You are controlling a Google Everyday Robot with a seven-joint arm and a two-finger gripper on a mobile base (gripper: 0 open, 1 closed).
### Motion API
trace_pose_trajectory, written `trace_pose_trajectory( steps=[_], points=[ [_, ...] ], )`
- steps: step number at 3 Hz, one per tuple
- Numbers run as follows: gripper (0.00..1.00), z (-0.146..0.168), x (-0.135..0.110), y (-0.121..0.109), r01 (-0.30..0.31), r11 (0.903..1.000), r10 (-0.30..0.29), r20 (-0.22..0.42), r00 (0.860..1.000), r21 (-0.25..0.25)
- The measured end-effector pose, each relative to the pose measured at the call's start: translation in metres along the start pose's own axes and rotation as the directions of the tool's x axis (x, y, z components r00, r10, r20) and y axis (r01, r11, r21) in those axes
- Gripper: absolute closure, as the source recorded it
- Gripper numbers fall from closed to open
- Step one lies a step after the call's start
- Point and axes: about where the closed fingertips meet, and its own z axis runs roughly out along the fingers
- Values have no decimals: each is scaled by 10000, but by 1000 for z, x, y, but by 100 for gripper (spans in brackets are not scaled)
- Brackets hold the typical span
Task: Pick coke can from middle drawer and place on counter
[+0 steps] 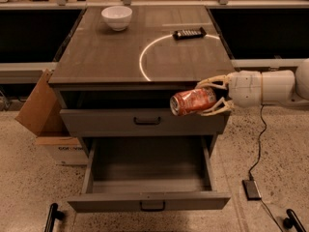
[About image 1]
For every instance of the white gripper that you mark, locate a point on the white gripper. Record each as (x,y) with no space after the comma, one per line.
(245,88)

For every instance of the red coke can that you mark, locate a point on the red coke can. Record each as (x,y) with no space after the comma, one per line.
(191,101)

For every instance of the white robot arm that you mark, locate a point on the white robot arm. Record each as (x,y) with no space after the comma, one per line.
(285,88)

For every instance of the grey top drawer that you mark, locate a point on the grey top drawer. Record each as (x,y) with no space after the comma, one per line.
(139,122)

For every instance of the grey drawer cabinet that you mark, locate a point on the grey drawer cabinet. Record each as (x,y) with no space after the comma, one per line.
(140,67)

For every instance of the open grey middle drawer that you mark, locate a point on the open grey middle drawer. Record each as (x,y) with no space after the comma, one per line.
(149,174)

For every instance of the black power adapter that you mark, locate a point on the black power adapter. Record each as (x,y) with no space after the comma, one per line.
(251,190)

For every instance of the white bowl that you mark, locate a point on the white bowl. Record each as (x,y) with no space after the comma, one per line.
(117,17)

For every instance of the brown cardboard box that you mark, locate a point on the brown cardboard box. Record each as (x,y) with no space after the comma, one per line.
(41,116)

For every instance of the black right base handle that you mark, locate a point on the black right base handle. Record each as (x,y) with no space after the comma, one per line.
(291,220)

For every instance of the black base handle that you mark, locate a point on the black base handle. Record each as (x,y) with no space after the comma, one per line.
(53,214)
(291,220)

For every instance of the black left base handle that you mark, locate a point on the black left base handle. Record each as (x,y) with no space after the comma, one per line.
(53,214)

